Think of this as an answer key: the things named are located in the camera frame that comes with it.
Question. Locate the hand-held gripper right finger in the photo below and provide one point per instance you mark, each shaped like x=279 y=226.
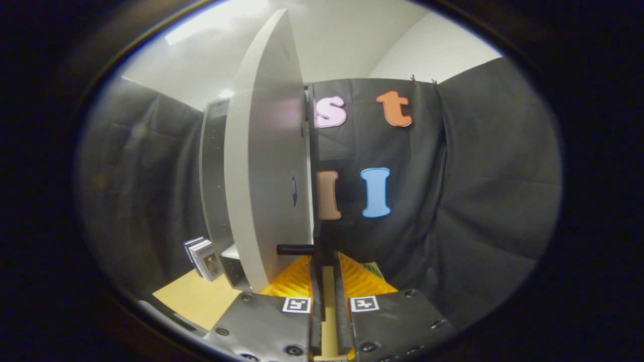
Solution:
x=342 y=311

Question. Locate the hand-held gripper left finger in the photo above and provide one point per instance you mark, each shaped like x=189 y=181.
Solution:
x=316 y=311

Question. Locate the white shoe cabinet door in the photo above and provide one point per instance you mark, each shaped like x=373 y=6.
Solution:
x=266 y=151

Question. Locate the grey shoe cabinet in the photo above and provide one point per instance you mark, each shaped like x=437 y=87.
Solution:
x=214 y=176

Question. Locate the white book with picture cover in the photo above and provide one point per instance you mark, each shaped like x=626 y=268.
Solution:
x=210 y=261

